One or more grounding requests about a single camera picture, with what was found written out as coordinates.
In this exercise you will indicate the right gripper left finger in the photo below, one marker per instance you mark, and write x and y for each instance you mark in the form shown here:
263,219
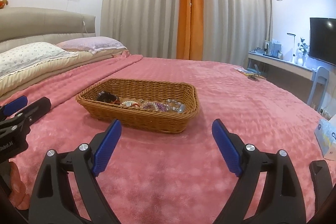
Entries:
52,200

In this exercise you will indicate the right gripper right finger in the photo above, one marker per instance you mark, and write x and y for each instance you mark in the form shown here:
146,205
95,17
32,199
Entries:
281,199

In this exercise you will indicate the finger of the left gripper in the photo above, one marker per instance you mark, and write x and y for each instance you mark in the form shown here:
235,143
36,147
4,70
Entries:
12,107
28,115

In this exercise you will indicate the left hand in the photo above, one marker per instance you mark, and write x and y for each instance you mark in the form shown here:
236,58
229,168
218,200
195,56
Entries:
18,197

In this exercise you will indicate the cream quilt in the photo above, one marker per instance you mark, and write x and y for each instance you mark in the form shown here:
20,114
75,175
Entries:
21,80

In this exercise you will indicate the white floral pillow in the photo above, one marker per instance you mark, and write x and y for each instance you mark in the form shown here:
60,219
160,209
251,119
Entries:
22,57

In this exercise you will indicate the tissue box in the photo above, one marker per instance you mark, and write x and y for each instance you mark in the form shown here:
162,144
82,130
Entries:
325,135

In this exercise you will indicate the beige padded headboard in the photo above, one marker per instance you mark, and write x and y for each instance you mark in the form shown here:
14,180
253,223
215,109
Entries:
25,25

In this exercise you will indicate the lilac pillow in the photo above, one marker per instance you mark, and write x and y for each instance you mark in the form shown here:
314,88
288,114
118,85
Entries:
92,45

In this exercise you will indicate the orange plush toy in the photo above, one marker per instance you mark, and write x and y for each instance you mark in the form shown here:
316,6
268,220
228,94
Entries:
3,3

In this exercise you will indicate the brown wicker basket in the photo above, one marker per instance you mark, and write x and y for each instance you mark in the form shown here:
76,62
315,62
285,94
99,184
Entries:
156,106

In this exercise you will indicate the small items on bed edge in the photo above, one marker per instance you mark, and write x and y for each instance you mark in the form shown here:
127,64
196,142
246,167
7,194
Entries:
250,75

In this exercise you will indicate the white vase with plant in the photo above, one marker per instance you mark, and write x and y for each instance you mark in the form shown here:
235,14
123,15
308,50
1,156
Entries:
301,53

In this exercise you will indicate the beige curtain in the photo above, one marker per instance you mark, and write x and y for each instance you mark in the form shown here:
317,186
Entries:
150,27

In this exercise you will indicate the black television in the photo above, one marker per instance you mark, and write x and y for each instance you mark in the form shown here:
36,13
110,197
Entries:
323,39

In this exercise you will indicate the orange curtain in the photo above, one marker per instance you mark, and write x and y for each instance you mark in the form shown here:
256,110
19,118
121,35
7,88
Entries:
190,30

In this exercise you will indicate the grey wall desk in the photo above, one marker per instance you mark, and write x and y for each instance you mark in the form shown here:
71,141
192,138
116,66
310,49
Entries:
296,79

